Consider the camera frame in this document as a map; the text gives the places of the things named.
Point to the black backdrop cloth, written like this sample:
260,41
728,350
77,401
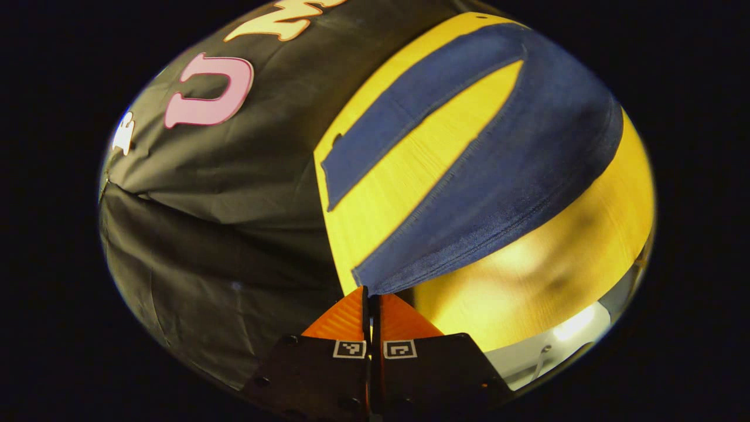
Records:
234,193

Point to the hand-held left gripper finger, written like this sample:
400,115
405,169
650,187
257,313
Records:
366,322
375,322

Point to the blue jeans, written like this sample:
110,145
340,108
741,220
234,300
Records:
527,164

